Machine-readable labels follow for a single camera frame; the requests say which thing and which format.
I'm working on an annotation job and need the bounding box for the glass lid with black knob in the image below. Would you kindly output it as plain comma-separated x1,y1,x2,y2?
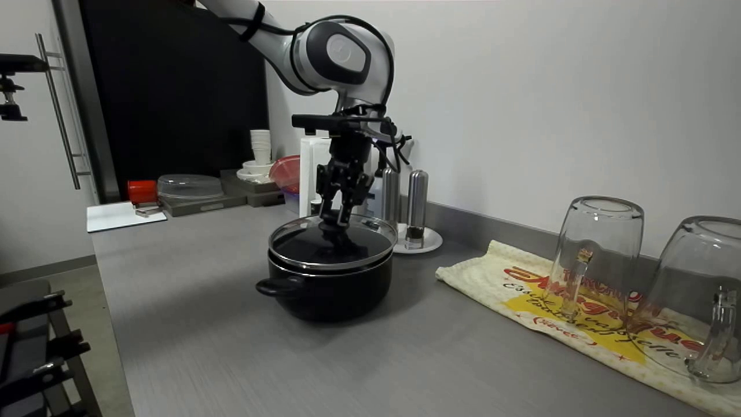
267,216,396,273

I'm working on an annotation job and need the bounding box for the white paper towel roll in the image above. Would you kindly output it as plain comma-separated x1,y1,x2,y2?
299,125,344,220

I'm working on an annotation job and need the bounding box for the white flat board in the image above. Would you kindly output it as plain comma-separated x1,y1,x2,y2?
86,200,170,235

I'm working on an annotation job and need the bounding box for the grey metal bin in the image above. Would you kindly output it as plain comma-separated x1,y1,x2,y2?
161,170,288,220

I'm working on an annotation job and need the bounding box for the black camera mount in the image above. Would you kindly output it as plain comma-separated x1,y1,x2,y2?
0,53,52,122

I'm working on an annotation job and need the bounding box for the small clear glass cup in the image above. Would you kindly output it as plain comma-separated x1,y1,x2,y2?
688,286,741,387

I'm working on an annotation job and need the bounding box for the clear drinking glass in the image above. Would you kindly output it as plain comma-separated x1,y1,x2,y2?
647,216,741,366
549,194,649,326

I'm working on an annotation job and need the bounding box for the rectangular container with red lid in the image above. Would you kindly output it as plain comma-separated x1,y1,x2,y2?
270,154,303,200

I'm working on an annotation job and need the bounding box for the steel spice grinder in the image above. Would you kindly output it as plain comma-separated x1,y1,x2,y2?
381,170,404,238
405,166,432,243

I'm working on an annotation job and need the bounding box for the black clamp with orange handle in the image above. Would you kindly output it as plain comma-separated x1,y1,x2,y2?
0,329,94,376
0,290,75,326

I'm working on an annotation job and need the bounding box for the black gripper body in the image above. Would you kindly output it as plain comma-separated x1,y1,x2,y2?
316,127,377,204

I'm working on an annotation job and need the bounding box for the yellow printed dish towel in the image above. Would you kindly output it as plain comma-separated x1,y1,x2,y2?
435,238,741,417

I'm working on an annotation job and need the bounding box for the small red box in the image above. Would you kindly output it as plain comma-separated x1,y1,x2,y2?
126,179,162,209

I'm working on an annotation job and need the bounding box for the clear plastic dome container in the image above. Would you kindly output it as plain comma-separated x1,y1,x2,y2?
156,172,228,207

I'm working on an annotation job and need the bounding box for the black pot with two handles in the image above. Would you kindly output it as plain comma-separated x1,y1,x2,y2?
256,223,399,325

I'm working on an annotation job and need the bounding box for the steel bar door handle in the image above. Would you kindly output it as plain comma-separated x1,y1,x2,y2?
33,30,94,193

